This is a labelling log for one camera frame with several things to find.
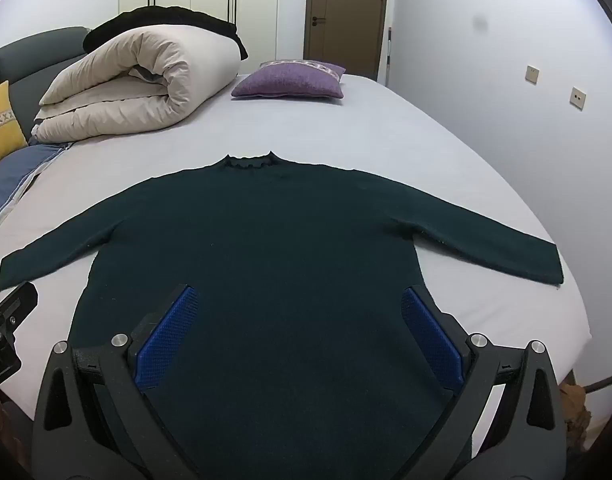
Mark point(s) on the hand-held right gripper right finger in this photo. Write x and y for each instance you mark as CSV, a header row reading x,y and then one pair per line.
x,y
431,335

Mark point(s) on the brown door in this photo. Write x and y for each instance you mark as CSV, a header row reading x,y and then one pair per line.
x,y
346,10

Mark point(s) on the purple pillow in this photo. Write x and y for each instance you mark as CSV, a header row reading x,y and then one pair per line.
x,y
291,80

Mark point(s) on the rolled beige duvet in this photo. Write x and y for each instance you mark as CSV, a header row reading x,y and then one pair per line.
x,y
136,80

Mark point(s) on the beige wall socket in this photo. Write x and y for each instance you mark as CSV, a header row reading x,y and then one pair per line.
x,y
578,98
533,74

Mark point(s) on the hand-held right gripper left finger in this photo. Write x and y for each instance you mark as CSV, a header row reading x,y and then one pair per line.
x,y
168,332

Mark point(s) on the dark green sweater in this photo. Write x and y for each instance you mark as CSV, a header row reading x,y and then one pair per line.
x,y
286,240

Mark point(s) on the yellow pillow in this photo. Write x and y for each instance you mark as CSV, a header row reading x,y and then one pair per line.
x,y
1,120

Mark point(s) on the blue bedding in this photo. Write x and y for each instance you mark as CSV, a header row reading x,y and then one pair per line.
x,y
11,175

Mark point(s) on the bed with white sheet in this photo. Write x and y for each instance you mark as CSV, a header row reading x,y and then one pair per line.
x,y
386,135

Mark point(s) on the crumpled brown bag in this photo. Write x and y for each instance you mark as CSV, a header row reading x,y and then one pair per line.
x,y
576,415

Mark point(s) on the grey upholstered headboard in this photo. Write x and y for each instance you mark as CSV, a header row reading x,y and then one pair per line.
x,y
21,55

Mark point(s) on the black cloth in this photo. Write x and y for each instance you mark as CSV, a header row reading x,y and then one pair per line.
x,y
136,16

